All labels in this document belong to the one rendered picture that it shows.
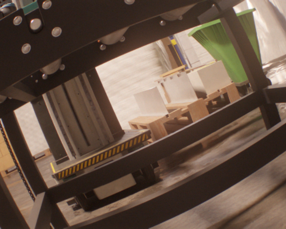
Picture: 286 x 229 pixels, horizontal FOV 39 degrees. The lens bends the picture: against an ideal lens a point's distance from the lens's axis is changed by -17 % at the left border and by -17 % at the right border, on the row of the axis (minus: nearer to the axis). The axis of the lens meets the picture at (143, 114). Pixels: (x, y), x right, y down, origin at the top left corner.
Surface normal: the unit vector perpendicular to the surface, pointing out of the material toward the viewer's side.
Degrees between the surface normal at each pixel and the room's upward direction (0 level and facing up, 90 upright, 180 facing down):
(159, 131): 90
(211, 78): 90
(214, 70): 90
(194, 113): 90
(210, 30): 101
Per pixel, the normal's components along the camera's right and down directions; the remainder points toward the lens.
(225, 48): 0.10, 0.23
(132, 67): -0.18, 0.24
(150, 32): 0.15, 0.00
